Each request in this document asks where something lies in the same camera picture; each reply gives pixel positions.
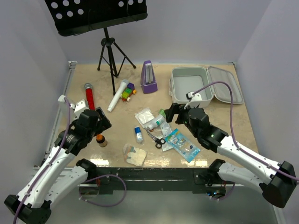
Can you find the clear bag with wipes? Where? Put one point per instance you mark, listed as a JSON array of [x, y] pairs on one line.
[[161, 132]]

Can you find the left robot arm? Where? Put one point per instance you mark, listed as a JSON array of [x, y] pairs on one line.
[[34, 203]]

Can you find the black handled scissors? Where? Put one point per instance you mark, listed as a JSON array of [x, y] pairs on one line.
[[158, 142]]

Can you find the grey open medicine case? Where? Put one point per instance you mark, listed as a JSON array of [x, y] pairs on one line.
[[186, 79]]

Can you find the white green tube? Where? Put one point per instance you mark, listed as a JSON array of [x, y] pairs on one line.
[[157, 121]]

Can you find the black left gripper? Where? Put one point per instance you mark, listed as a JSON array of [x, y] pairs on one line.
[[103, 125]]

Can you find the brown bottle orange cap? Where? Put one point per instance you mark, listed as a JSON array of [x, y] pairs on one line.
[[100, 139]]

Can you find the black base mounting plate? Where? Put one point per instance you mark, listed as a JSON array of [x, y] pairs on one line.
[[195, 180]]

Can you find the red toy microphone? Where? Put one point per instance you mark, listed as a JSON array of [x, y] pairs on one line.
[[89, 95]]

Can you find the white toy microphone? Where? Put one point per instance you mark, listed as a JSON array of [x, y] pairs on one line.
[[117, 96]]

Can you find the white gauze packet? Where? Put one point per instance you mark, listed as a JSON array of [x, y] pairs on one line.
[[144, 117]]

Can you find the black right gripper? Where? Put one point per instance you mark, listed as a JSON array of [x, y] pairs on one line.
[[176, 108]]

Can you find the colourful toy block train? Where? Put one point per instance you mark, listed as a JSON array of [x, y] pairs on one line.
[[128, 92]]

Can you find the blue plaster packet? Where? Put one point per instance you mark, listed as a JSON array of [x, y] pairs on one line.
[[182, 145]]

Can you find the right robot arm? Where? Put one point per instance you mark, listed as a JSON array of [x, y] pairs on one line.
[[275, 181]]

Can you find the black music stand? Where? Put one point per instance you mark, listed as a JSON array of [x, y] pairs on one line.
[[75, 17]]

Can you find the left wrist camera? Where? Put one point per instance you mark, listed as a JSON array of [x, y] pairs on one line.
[[80, 106]]

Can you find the bag of white gloves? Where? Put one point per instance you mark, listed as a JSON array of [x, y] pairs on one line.
[[133, 155]]

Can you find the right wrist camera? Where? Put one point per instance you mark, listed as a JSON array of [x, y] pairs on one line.
[[194, 100]]

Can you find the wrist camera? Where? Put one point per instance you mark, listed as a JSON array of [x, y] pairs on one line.
[[80, 106], [194, 100]]

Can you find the small green packet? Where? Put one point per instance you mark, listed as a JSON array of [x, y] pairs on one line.
[[161, 111]]

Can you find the purple metronome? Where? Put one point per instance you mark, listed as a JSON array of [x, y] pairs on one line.
[[148, 80]]

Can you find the small white blue bottle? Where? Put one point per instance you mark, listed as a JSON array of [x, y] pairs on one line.
[[139, 137]]

